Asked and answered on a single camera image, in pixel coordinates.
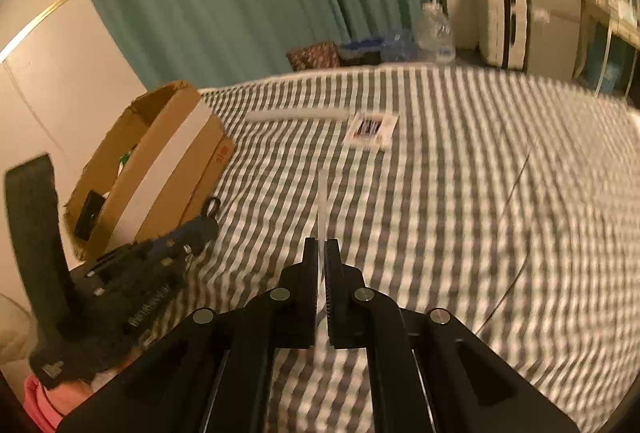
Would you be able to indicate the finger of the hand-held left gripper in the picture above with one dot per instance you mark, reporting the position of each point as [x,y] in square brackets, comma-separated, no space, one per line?
[192,233]

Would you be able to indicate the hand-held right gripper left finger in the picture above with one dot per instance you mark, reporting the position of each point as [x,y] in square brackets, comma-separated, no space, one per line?
[306,273]

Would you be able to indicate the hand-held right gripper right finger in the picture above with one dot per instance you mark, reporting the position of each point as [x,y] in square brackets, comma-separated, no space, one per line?
[336,273]

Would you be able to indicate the thin white stick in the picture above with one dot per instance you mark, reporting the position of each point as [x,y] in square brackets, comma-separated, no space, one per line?
[323,213]

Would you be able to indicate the brown cardboard box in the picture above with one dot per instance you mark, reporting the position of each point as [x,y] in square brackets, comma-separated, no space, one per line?
[165,178]

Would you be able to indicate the person's left forearm pink sleeve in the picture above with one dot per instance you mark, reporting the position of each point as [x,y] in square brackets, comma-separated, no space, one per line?
[47,405]

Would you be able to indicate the black rectangular item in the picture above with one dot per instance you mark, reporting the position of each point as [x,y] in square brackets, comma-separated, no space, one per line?
[91,215]

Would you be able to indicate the white card with barcode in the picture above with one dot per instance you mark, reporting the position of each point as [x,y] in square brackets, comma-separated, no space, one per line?
[371,130]

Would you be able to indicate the brown patterned bag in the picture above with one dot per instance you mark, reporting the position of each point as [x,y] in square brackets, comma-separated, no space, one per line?
[315,55]

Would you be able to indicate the black bag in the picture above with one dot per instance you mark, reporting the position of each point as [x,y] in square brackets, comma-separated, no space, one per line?
[362,57]

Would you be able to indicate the blue flat item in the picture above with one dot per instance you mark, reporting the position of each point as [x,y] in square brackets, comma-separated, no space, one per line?
[362,43]

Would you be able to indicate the small blue-tinted bottle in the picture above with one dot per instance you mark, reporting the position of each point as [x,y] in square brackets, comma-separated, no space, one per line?
[400,45]

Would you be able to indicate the large clear water bottle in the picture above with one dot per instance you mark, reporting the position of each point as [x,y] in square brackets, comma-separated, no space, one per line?
[437,33]

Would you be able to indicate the white suitcase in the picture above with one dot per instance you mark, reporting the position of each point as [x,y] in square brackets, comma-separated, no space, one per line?
[495,23]

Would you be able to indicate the grey mini fridge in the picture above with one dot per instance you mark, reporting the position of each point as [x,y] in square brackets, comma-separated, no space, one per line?
[555,23]

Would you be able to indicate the white dressing table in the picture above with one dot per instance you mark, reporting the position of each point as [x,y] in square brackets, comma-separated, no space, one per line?
[610,48]

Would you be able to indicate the gold wall trim strip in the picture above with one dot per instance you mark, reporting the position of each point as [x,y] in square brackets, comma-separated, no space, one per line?
[35,25]

